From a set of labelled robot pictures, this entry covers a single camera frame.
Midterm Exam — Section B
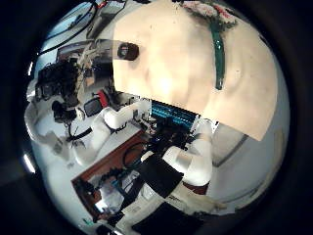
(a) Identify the black control equipment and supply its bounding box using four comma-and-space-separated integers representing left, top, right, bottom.
143, 123, 197, 155

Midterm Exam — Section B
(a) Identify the bouquet with green stem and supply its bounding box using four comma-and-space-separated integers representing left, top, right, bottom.
181, 0, 240, 91

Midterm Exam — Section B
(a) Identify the dark monitor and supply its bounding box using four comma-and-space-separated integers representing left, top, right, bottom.
83, 97, 105, 118

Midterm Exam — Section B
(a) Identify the brown wooden desk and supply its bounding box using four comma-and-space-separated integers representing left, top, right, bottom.
70, 129, 149, 219

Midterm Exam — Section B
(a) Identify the long black cable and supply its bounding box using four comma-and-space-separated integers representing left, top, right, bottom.
38, 1, 100, 56

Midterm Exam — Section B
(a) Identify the blue equipment rack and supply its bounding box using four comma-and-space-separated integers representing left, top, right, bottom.
150, 100, 200, 132

